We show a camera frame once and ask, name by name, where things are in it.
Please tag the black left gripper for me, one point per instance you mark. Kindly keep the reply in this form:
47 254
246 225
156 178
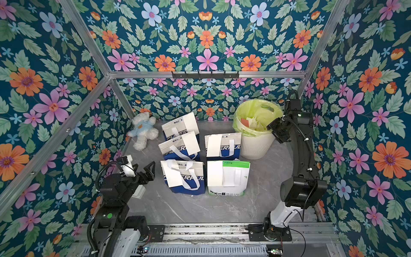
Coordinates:
150 176

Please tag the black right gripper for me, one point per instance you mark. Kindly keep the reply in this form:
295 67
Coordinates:
278 129

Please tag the white trash bin green liner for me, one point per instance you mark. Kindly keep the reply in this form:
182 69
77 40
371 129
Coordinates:
255 144

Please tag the blue white tote bag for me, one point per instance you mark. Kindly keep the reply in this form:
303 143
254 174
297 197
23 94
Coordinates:
185 177
180 126

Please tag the white bag green top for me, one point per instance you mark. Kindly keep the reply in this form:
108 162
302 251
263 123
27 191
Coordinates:
227 178

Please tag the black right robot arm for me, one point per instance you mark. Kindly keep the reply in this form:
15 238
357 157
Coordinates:
305 187

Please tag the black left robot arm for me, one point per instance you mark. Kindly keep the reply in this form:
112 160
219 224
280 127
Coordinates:
112 232

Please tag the middle left blue white bag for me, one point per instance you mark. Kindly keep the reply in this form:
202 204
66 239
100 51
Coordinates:
182 148

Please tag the white teddy bear blue shirt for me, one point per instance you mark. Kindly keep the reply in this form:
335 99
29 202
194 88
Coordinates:
143 130

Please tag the middle right blue white bag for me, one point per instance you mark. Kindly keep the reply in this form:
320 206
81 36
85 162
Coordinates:
223 147

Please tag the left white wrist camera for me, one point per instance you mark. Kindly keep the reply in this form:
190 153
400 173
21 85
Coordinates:
126 165

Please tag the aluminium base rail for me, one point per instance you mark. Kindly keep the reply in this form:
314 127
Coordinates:
298 239

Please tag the black wall hook rail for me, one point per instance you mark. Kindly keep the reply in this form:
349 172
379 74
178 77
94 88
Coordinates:
205 75

